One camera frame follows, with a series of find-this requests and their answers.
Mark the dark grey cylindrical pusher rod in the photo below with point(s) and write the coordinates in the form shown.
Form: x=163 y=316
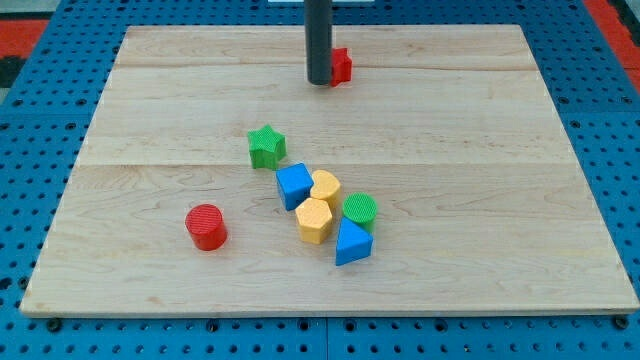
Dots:
x=318 y=40

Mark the red star block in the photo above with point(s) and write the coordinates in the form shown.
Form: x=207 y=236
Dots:
x=341 y=67

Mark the green star block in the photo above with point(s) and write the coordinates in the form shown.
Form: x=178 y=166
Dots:
x=267 y=147

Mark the blue cube block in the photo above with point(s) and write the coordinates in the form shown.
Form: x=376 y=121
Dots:
x=294 y=184

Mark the yellow heart block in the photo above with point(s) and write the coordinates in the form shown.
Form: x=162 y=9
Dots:
x=327 y=187

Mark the wooden board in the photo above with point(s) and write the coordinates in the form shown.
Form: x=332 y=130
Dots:
x=483 y=209

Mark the green cylinder block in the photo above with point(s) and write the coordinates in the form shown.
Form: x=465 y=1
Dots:
x=361 y=208

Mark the yellow hexagon block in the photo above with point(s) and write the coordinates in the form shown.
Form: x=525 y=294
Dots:
x=314 y=220

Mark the blue triangle block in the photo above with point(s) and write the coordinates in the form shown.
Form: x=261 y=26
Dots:
x=353 y=243

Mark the red cylinder block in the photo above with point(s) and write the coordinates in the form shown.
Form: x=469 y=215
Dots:
x=206 y=227

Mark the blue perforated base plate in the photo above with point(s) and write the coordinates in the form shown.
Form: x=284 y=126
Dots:
x=47 y=111

